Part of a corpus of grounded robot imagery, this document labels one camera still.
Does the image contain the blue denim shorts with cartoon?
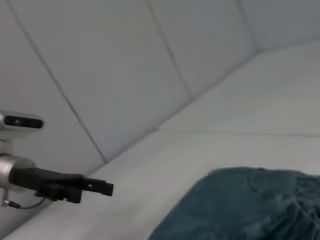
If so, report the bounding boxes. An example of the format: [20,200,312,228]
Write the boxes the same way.
[146,166,320,240]

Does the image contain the left arm cable with connector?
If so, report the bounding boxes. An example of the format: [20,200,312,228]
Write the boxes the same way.
[1,195,48,210]

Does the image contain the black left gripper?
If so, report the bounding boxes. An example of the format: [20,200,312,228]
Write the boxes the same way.
[9,166,115,204]

